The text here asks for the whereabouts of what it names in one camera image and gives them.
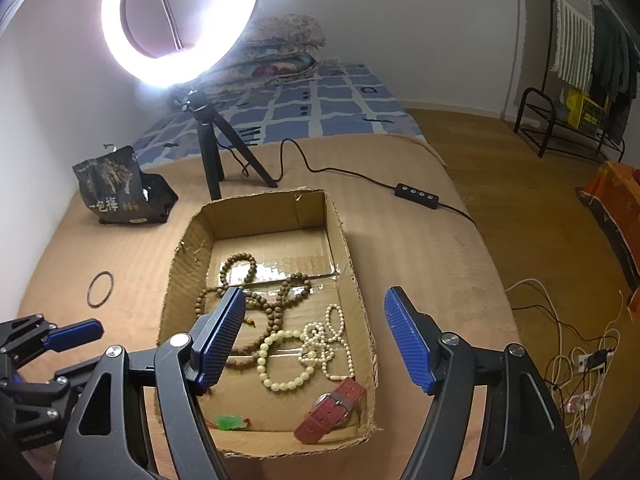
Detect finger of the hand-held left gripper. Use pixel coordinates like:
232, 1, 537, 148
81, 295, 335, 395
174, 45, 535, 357
0, 366, 98, 423
0, 314, 105, 376

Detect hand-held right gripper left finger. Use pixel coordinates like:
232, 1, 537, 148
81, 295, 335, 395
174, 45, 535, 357
55, 286, 248, 480

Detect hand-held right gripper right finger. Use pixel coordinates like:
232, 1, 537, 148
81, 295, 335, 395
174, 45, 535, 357
384, 286, 581, 480

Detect black bangle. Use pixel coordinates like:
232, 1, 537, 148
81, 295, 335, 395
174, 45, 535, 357
86, 271, 115, 308

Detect pale green bead bracelet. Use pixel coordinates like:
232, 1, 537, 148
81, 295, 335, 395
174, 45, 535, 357
256, 329, 318, 393

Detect green pendant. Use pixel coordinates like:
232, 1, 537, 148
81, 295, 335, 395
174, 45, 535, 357
209, 412, 251, 433

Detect brown wooden bead necklace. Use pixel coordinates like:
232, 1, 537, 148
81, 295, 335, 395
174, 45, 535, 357
194, 254, 313, 368

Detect white bead necklace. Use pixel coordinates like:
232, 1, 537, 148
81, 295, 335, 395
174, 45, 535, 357
297, 304, 356, 381

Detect red strap wristwatch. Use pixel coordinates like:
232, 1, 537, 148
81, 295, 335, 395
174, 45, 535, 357
293, 377, 367, 445

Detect cardboard box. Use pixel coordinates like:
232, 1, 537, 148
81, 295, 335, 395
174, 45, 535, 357
157, 189, 378, 458

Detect black snack bag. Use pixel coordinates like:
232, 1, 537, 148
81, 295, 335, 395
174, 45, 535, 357
71, 144, 180, 226

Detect black mini tripod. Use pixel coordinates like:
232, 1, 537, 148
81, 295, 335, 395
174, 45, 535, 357
175, 89, 278, 202

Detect blue checked bed sheet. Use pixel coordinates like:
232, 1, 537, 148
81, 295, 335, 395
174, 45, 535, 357
131, 62, 426, 168

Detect orange cloth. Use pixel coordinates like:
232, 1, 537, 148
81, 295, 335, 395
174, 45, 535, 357
575, 160, 640, 316

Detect yellow box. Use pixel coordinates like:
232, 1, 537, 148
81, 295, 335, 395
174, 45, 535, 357
565, 87, 608, 131

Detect folded floral quilt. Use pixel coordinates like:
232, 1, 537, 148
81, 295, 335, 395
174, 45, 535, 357
195, 14, 327, 96

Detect phone holder with pole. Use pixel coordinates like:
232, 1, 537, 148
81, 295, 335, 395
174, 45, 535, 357
131, 0, 185, 51

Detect white striped towel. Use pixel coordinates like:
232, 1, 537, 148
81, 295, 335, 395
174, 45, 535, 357
555, 0, 598, 86

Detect dark hanging clothes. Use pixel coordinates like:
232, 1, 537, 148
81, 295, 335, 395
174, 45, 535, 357
590, 2, 640, 141

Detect black metal clothes rack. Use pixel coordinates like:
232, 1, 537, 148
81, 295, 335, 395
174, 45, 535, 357
515, 0, 628, 163

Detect black cable with inline remote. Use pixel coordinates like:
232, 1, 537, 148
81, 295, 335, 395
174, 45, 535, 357
235, 137, 476, 223

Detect power strip with white cables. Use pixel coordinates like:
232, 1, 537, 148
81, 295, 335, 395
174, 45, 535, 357
505, 280, 636, 451

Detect white ring light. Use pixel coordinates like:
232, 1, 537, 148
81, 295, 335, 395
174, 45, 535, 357
100, 0, 263, 87

